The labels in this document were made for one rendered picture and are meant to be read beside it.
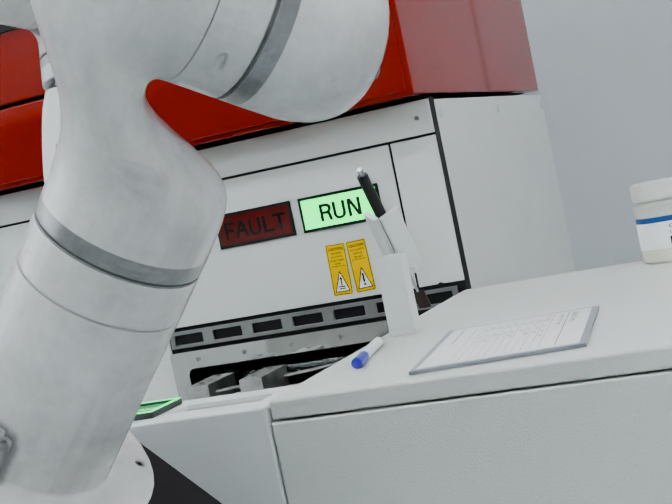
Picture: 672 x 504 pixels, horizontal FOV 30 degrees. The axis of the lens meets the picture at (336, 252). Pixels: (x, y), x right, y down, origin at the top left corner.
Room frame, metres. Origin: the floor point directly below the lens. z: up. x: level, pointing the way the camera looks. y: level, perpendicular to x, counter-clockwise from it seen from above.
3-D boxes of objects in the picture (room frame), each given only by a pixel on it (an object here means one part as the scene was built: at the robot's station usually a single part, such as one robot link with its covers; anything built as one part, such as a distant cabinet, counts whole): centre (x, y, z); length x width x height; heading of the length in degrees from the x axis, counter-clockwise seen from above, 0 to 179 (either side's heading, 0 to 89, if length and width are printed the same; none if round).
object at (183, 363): (1.72, 0.06, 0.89); 0.44 x 0.02 x 0.10; 68
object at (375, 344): (1.20, -0.01, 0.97); 0.14 x 0.01 x 0.01; 168
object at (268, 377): (1.66, 0.13, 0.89); 0.08 x 0.03 x 0.03; 158
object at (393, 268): (1.32, -0.06, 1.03); 0.06 x 0.04 x 0.13; 158
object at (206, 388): (1.69, 0.20, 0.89); 0.08 x 0.03 x 0.03; 158
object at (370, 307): (1.72, 0.06, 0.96); 0.44 x 0.01 x 0.02; 68
